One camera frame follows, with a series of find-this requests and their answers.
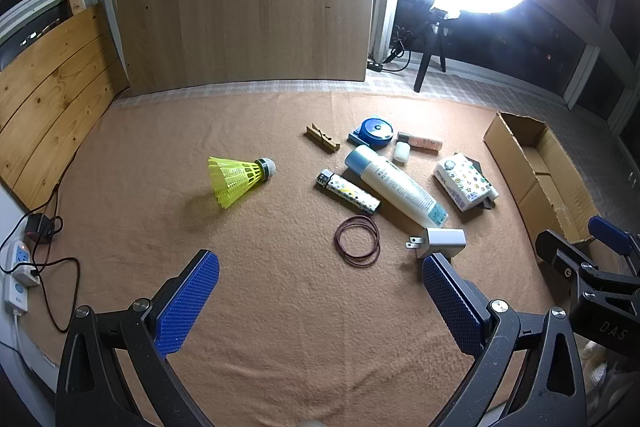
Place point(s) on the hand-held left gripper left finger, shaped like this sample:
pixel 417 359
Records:
pixel 187 302

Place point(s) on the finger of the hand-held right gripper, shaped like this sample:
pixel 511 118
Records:
pixel 562 254
pixel 609 233

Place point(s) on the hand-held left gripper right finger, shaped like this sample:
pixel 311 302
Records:
pixel 450 302

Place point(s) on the white charger plug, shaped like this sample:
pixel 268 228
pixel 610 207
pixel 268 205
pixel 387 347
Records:
pixel 445 241

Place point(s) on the brown rubber band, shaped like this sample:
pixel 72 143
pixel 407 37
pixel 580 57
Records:
pixel 336 239
pixel 379 247

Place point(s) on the black card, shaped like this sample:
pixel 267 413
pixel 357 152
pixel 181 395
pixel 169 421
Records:
pixel 486 206

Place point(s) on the patterned tissue pack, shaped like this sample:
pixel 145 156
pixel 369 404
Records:
pixel 465 182

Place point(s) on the cardboard box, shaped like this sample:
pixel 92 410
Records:
pixel 505 142

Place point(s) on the white spray bottle blue cap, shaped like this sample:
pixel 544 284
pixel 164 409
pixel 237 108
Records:
pixel 395 187

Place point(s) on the patterned lighter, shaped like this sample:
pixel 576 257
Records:
pixel 350 194

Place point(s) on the white plastic cap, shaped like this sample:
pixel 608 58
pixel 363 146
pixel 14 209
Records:
pixel 402 152

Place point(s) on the pink lip balm tube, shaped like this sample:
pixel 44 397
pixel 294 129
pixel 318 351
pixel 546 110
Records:
pixel 425 143

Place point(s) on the blue round disc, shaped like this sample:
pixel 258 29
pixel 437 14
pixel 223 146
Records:
pixel 376 133

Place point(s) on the wooden clothespin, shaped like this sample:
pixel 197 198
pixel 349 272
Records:
pixel 322 138

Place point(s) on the white fuzzy cloth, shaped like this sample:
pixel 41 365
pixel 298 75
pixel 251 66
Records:
pixel 597 372

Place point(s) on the yellow plastic shuttlecock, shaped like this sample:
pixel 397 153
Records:
pixel 235 179

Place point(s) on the black power adapter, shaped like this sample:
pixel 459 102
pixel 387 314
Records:
pixel 39 229

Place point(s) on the white power strip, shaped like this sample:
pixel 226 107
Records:
pixel 17 267

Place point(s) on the black tripod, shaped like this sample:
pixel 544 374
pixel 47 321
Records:
pixel 427 57

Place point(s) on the pine wood panel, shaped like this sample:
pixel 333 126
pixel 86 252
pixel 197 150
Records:
pixel 50 97

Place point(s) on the black power strip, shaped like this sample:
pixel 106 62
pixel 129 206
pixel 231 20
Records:
pixel 375 65

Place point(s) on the grey window frame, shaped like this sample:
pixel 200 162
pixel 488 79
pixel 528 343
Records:
pixel 590 72

